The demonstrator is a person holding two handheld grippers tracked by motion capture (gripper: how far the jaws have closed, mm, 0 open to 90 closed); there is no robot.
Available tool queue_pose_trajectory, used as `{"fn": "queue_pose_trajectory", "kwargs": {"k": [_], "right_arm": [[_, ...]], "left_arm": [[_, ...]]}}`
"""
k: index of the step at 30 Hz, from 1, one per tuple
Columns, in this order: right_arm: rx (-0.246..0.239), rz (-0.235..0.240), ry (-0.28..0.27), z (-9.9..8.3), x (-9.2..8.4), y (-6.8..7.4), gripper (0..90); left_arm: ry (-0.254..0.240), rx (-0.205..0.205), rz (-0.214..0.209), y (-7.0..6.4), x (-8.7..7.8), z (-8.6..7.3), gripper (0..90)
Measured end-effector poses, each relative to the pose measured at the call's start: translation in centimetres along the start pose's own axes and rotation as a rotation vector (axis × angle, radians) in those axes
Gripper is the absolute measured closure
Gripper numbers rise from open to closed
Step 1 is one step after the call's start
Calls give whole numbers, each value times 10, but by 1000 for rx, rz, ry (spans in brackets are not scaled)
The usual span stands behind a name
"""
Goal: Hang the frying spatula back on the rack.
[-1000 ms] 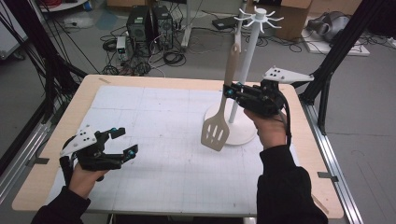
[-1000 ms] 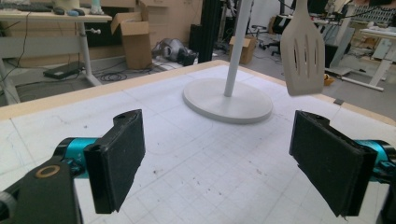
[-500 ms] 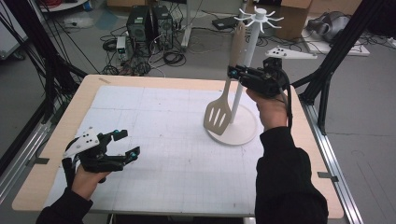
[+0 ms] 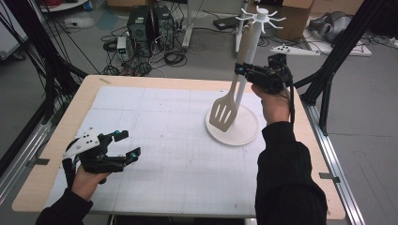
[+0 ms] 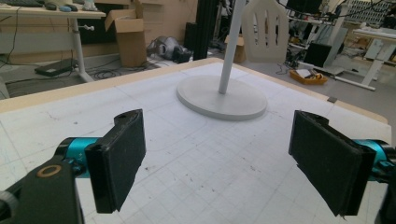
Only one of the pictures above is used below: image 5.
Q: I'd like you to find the black flat device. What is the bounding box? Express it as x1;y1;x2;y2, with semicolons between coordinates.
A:
34;58;78;77

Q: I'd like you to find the grey bag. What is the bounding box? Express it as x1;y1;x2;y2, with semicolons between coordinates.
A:
146;35;192;63

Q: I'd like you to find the yellow tray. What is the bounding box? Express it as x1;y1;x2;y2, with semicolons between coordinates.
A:
289;68;329;86

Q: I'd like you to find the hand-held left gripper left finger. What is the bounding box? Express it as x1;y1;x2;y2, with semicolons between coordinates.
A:
84;108;148;215

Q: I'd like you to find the black metal column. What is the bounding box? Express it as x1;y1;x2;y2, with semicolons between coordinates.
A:
192;0;219;61

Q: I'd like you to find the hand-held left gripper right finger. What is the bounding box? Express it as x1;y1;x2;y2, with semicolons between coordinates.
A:
288;109;377;217

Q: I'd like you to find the coiled black cable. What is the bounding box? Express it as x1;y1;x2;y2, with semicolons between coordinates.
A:
92;68;125;80

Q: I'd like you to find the white workbench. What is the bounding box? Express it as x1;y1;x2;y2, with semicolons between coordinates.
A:
330;27;396;91

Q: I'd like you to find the black square case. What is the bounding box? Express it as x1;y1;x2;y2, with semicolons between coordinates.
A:
303;42;332;68

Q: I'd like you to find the white stand with round base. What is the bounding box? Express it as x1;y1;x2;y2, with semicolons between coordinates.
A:
176;0;268;121

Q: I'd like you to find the small cardboard box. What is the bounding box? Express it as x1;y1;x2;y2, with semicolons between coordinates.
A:
224;35;247;64

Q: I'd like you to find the white plastic chair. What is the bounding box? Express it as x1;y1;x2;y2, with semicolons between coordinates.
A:
241;0;290;64

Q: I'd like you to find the tall open cardboard box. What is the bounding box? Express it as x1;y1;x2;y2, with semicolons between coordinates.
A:
105;1;148;68

